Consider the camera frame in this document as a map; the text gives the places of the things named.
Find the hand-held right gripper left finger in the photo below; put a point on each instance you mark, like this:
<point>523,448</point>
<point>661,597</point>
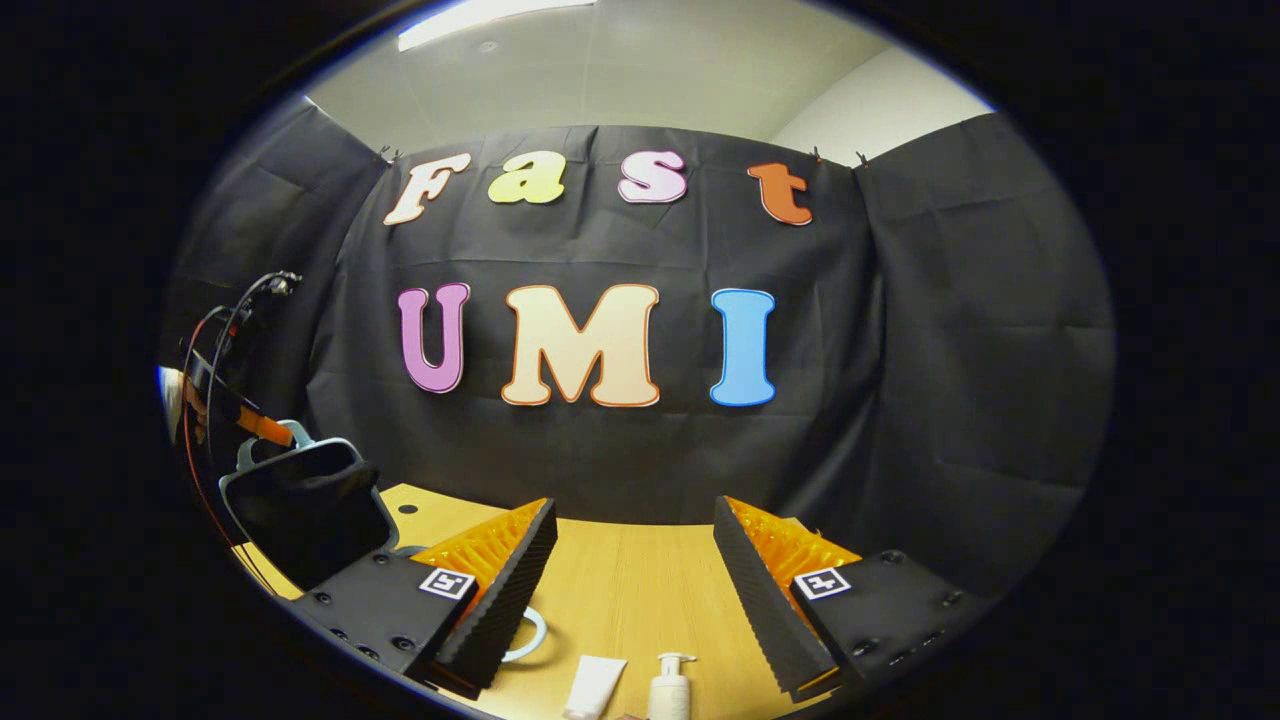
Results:
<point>500,615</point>

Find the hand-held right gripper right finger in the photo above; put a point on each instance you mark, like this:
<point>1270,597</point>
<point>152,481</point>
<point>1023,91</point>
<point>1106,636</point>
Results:
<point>765,610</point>

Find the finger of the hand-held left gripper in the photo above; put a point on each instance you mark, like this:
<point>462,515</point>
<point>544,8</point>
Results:
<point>265,427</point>

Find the light blue suitcase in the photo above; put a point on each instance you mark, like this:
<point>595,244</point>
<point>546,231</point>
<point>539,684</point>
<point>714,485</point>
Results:
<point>300,510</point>

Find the white cream tube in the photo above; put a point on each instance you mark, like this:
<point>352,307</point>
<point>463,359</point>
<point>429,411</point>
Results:
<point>594,685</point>

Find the ceiling light panel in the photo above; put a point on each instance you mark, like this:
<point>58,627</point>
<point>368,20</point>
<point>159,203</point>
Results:
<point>470,15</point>

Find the white pump bottle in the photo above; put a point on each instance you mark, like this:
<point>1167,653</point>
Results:
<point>671,695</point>

